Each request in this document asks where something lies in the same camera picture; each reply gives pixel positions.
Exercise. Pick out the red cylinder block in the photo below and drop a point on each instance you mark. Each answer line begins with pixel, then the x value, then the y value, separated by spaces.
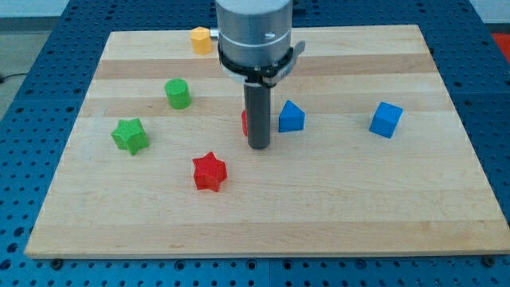
pixel 244 123

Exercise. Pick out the red star block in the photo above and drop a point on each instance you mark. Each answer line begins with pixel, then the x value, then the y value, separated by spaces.
pixel 209 172

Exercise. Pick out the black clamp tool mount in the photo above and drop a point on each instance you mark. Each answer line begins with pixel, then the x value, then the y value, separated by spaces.
pixel 262 76

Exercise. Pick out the yellow hexagon block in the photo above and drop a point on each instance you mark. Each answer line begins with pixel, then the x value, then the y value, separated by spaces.
pixel 201 41

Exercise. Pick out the blue triangular prism block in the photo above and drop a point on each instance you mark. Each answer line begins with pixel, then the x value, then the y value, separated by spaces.
pixel 291 118

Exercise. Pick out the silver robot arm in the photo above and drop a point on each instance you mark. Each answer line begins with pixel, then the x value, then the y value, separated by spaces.
pixel 254 47

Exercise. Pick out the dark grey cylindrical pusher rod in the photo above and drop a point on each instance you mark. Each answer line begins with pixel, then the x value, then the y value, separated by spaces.
pixel 258 108

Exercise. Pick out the light wooden board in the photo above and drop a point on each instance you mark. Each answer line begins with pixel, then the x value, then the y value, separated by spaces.
pixel 334 189

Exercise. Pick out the green cylinder block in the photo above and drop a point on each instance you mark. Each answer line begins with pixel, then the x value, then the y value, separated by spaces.
pixel 178 94

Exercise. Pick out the blue cube block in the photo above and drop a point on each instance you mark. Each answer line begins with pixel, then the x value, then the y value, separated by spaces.
pixel 385 119

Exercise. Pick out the green star block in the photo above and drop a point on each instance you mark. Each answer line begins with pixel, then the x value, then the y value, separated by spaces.
pixel 129 135

